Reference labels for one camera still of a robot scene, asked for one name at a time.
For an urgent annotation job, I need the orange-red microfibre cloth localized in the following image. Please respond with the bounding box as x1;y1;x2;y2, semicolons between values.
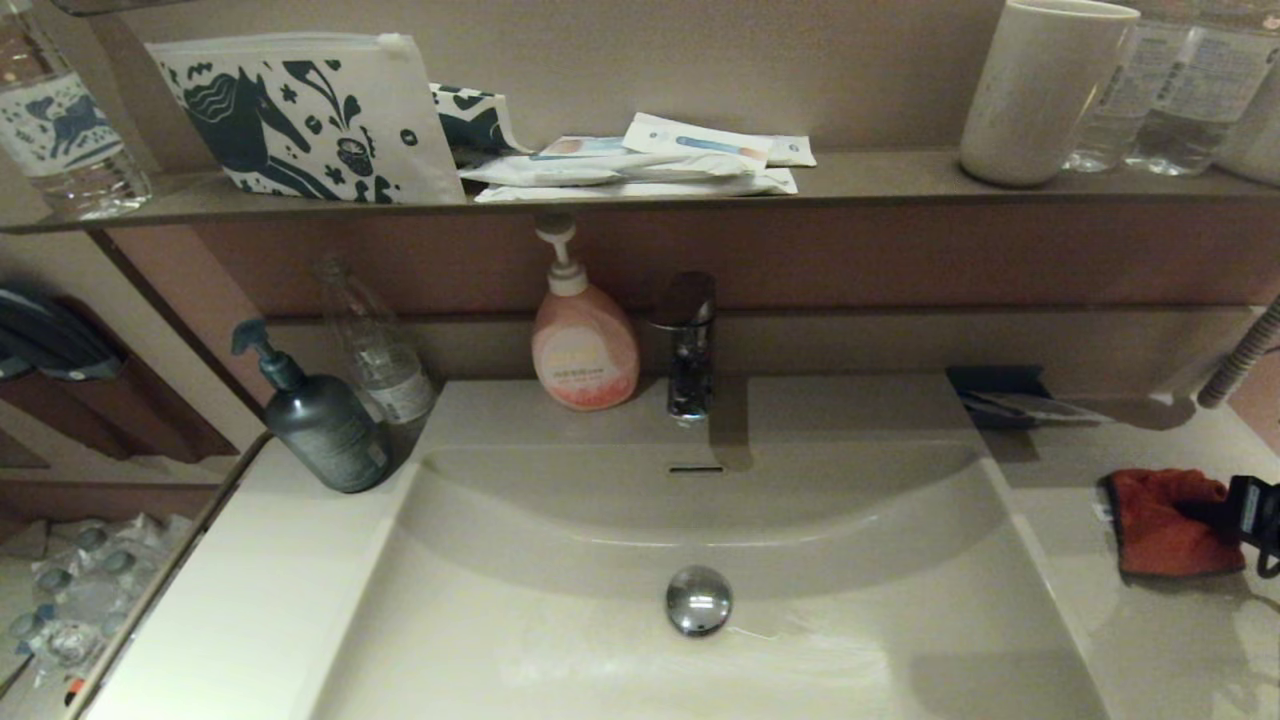
1098;468;1247;579

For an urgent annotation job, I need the chrome lever faucet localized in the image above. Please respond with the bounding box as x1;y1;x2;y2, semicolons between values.
650;272;717;423

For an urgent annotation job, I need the white ceramic sink basin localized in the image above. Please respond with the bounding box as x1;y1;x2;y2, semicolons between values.
310;375;1111;720

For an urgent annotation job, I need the dark teal box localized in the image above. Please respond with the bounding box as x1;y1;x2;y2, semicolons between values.
946;366;1049;431

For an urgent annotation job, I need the white ceramic cup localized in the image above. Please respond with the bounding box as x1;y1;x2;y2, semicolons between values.
1215;70;1280;188
958;0;1141;189

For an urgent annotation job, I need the clear water bottle white label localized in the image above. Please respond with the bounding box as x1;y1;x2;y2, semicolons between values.
1065;0;1151;174
1120;0;1280;178

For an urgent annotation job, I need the chrome drain stopper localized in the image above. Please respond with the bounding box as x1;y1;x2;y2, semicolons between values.
665;565;734;638

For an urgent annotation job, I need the white toothbrush sachet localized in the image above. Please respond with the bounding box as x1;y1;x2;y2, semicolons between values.
620;112;773;169

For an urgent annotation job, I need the pink soap pump bottle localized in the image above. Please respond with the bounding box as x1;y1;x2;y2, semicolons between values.
530;218;641;413

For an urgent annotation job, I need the flat white sachet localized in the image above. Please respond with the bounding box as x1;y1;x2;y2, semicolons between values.
473;169;798;204

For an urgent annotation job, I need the white sachet with pink print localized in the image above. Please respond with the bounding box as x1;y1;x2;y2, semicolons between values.
536;136;641;160

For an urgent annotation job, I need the long white sachet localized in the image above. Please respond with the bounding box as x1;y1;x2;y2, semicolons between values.
458;152;763;189

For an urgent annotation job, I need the small white patterned pouch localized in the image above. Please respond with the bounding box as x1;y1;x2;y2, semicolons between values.
428;83;531;168

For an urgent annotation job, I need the empty clear plastic bottle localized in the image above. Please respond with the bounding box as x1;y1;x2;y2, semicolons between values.
316;257;437;429

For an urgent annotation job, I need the dark teal pump bottle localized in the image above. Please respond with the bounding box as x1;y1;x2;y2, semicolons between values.
232;320;394;495

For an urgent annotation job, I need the white horse print pouch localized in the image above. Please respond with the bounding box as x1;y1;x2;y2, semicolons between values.
145;33;467;206

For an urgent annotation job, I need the shrink-wrapped water bottle pack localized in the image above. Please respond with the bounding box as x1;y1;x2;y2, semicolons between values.
0;515;196;701

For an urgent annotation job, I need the dark blue folded bag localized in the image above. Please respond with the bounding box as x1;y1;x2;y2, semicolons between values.
0;288;126;383

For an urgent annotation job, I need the water bottle blue print label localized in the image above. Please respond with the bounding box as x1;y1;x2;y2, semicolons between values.
0;0;154;221

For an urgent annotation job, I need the grey corrugated hose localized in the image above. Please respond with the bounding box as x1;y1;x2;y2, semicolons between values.
1197;292;1280;409

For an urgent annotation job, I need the brown wall shelf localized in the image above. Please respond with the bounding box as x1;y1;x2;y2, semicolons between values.
0;148;1280;235

